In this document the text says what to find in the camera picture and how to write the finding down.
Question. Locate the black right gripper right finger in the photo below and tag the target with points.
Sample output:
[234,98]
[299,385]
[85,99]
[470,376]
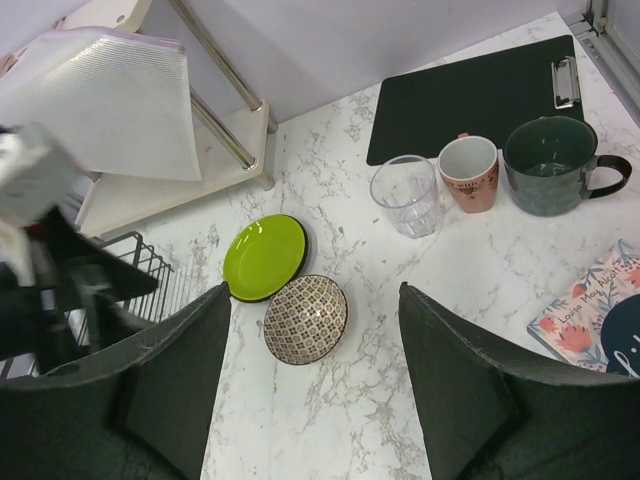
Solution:
[491,409]

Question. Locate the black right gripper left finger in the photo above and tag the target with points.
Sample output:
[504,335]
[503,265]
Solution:
[139,409]

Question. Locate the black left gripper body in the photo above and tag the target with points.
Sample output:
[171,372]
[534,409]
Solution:
[37,171]

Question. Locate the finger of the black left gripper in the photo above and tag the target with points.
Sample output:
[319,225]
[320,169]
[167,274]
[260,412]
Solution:
[96,281]

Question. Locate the patterned beige bowl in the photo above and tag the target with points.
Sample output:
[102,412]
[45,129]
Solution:
[305,320]

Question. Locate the green plate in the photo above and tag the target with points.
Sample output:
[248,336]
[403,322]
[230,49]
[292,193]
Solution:
[264,257]

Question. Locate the clear glass cup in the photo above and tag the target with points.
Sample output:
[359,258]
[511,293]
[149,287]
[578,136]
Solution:
[406,189]

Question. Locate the pink floral mug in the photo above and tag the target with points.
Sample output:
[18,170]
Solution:
[469,168]

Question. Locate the grey mug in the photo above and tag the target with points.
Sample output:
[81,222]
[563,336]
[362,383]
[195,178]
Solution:
[549,162]

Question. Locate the Little Women book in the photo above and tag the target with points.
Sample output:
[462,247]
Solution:
[595,325]

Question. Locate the white two-tier shelf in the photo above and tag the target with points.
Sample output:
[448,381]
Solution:
[231,149]

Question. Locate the black clipboard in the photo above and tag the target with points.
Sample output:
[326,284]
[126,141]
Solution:
[489,96]

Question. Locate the black wire dish rack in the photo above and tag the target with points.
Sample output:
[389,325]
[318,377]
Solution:
[61,294]

